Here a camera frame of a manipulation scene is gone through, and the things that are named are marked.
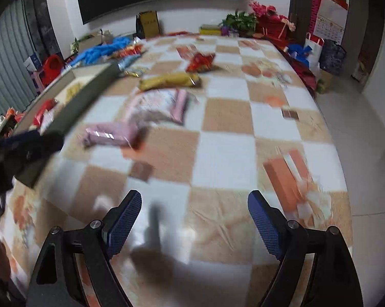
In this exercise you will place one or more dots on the yellow and blue snack packet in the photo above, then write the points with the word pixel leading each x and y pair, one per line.
pixel 133 70

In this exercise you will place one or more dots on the red plastic chair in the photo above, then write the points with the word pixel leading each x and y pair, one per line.
pixel 52 68

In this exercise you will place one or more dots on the pink and white snack packet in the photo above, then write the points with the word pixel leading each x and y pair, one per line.
pixel 111 134
pixel 154 102

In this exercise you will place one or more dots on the flat red snack packet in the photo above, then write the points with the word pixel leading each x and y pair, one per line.
pixel 44 112

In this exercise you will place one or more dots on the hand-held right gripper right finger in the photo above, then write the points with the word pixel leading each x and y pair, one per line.
pixel 266 224

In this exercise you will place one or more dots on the dark red cloth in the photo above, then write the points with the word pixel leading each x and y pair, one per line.
pixel 306 76

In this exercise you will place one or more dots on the yellow and black bag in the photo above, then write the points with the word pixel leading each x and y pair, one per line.
pixel 147 24

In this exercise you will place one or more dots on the red and white carton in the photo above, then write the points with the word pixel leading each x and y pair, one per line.
pixel 360 68

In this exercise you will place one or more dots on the yellow cake packet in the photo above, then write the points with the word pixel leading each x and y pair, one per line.
pixel 74 90

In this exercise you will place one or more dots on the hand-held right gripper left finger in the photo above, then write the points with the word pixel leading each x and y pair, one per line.
pixel 123 224

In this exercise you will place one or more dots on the grey shallow cardboard box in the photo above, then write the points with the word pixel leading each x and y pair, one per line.
pixel 84 99

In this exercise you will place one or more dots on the open cardboard box with plant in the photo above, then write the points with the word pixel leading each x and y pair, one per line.
pixel 90 40

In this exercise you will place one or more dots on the pink plastic stool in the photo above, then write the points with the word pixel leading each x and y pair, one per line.
pixel 37 81

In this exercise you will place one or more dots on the dark blue patterned bag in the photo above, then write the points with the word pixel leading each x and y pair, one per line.
pixel 333 56

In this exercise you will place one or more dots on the blue plastic bag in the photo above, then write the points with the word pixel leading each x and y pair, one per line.
pixel 98 52
pixel 298 51

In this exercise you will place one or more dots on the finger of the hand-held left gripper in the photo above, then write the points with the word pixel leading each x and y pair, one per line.
pixel 21 140
pixel 47 145

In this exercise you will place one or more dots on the red and gold shiny packet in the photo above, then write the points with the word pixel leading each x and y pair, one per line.
pixel 128 51

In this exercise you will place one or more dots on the red gift box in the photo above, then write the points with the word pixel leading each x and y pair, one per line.
pixel 272 27

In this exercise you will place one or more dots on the wall calendar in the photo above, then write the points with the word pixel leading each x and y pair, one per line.
pixel 331 22

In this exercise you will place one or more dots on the gold snack packet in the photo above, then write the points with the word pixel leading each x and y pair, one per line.
pixel 167 81

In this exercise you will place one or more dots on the grey vertical blinds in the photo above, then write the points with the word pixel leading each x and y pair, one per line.
pixel 7 70

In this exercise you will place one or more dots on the crinkled red snack packet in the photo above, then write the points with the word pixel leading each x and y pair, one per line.
pixel 200 63

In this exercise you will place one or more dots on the potted green plant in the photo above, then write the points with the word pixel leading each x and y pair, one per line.
pixel 240 20

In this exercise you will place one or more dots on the white and blue carton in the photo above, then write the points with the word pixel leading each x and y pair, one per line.
pixel 31 62

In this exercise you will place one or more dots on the small green-print cardboard box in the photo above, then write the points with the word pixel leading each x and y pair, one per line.
pixel 325 81

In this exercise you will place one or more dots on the pink artificial flowers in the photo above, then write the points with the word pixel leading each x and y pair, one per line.
pixel 261 8

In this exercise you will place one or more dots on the yellow tin box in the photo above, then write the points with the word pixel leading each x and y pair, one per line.
pixel 210 30

